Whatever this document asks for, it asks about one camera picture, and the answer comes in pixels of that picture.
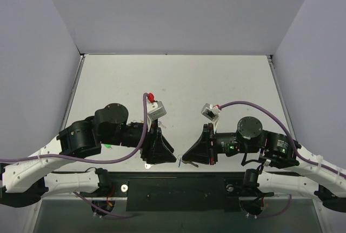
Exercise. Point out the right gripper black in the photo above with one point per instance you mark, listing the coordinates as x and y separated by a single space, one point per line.
211 145

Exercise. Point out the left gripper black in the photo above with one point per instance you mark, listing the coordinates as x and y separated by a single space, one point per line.
151 144

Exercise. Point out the blue key tag with keys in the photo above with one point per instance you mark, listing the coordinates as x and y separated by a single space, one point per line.
181 162

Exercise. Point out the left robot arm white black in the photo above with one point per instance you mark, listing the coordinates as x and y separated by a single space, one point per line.
104 138

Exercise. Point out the white head key front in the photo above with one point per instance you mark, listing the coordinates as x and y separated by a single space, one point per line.
147 166

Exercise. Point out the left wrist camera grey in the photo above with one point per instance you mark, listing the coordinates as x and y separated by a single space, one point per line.
155 110

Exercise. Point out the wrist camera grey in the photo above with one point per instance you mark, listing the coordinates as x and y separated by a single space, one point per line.
212 112
155 110

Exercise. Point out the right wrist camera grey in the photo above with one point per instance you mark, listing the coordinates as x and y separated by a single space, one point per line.
212 112

